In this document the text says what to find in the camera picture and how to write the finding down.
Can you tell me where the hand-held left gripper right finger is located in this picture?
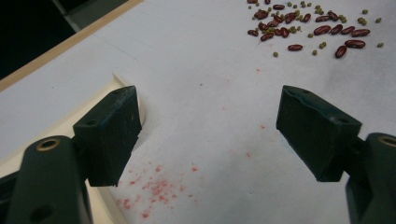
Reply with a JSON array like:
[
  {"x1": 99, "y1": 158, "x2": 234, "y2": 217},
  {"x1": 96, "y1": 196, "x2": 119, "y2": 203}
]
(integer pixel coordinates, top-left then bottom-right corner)
[{"x1": 276, "y1": 85, "x2": 362, "y2": 183}]

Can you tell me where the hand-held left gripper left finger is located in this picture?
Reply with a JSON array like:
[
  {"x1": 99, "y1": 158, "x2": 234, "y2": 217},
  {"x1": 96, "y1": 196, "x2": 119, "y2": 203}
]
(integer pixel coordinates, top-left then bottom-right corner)
[{"x1": 73, "y1": 85, "x2": 143, "y2": 188}]

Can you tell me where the wooden table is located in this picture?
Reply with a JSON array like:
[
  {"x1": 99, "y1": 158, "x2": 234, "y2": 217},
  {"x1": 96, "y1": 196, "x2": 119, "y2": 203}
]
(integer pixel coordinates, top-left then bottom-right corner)
[{"x1": 0, "y1": 0, "x2": 145, "y2": 93}]

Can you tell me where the white table cover board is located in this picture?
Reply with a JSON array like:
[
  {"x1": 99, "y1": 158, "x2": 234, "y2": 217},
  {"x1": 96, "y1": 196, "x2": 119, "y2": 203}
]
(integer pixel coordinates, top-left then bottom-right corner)
[{"x1": 0, "y1": 0, "x2": 396, "y2": 224}]

